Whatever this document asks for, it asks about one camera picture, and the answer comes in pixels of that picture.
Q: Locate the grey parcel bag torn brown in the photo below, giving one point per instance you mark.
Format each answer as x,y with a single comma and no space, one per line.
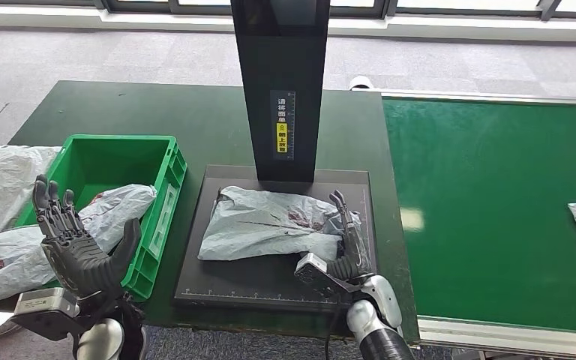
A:
258,228

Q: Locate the green plastic crate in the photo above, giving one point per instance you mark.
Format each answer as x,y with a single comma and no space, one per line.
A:
109,159

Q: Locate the grey parcel bag red print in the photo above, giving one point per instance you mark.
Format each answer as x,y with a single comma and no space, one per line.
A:
114,208

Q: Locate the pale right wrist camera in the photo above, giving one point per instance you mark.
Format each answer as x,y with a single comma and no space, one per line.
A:
313,268

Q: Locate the black inbound scanning machine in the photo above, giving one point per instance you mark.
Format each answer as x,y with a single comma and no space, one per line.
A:
283,59

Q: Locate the black yellow label sticker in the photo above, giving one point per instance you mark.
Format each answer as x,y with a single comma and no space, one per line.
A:
282,124

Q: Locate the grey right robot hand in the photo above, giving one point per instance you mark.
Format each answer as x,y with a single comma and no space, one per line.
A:
355,258

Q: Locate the green conveyor belt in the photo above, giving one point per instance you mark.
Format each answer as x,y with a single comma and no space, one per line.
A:
492,174

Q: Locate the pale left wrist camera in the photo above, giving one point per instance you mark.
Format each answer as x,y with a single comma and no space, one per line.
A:
44,303

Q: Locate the crumpled grey parcel bag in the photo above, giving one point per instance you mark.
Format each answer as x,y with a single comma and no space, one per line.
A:
0,184

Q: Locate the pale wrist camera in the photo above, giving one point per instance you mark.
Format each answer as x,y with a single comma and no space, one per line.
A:
44,303
313,268

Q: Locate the white conveyor roller end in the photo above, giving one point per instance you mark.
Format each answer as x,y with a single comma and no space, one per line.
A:
361,82

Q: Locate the white window sill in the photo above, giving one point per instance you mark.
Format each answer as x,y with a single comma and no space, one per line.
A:
69,17

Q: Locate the dark green table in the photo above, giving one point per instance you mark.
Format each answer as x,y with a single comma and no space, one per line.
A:
119,107

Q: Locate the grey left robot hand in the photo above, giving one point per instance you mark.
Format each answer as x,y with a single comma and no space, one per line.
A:
82,263

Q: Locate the dark window frame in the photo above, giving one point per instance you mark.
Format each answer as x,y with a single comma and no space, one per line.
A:
139,4

